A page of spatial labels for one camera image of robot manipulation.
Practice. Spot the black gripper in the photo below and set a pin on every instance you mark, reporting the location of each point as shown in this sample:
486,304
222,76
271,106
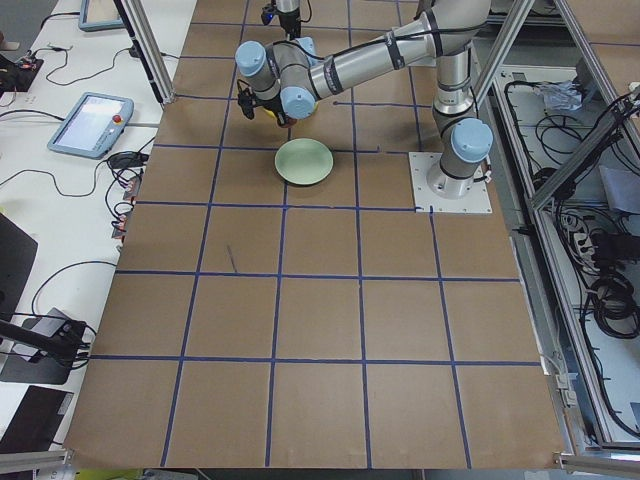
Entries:
263,105
288,21

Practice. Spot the brown bun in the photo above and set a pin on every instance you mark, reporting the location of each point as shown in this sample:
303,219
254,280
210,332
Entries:
288,123

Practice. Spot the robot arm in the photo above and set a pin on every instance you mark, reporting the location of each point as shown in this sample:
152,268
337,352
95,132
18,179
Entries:
287,79
288,13

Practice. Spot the middle yellow steamer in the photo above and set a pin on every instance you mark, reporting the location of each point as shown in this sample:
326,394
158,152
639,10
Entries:
272,115

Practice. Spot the green plate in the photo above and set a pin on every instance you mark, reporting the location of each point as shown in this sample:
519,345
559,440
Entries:
303,161

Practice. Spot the teach pendant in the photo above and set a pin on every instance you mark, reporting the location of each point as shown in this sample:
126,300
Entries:
93,125
99,15

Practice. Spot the black monitor stand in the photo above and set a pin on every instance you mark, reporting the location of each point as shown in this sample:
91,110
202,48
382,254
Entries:
45,348

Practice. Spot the aluminium frame post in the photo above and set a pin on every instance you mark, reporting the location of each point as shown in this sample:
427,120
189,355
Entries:
143,40

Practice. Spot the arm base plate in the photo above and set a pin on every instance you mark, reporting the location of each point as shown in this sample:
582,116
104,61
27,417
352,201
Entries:
434,192

